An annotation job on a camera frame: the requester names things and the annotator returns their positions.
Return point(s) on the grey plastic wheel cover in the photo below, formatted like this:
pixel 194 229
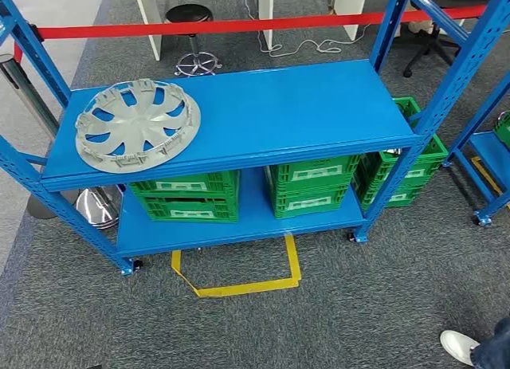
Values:
pixel 137 126

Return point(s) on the blue metal shelf rack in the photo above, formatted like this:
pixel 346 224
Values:
pixel 488 155
pixel 278 108

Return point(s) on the green plastic crate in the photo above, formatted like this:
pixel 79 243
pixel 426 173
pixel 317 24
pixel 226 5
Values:
pixel 278 174
pixel 159 211
pixel 504 131
pixel 432 158
pixel 342 197
pixel 222 183
pixel 368 195

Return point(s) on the red barrier belt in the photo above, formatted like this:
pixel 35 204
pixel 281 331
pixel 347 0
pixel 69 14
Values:
pixel 239 26

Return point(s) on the black round stool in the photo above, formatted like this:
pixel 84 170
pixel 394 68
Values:
pixel 187 13

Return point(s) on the white desk panel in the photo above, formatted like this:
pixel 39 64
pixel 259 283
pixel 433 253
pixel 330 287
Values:
pixel 350 2

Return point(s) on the black office chair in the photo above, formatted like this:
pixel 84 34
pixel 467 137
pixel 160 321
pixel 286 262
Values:
pixel 428 43

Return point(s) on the person's foot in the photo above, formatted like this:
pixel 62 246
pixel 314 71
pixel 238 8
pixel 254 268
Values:
pixel 458 346

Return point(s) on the chrome barrier stanchion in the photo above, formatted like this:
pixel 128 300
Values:
pixel 23 89

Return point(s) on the person's leg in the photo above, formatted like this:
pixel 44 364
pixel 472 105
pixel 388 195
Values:
pixel 496 348

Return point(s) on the white desk frame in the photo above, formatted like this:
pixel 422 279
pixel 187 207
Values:
pixel 147 18

